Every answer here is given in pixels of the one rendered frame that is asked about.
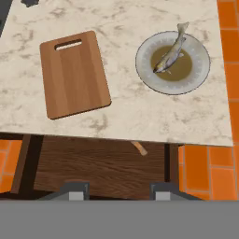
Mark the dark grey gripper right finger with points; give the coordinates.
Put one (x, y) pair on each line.
(161, 189)

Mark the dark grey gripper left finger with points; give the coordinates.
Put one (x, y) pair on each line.
(74, 189)

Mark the dark wooden drawer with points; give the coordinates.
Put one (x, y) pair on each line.
(102, 168)

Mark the wooden cutting board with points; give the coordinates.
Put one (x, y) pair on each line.
(74, 74)

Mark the white plate with brown centre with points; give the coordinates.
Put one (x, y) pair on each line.
(189, 77)

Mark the grey fish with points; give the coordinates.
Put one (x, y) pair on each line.
(169, 56)

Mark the black object on worktop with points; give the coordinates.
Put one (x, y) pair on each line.
(30, 2)

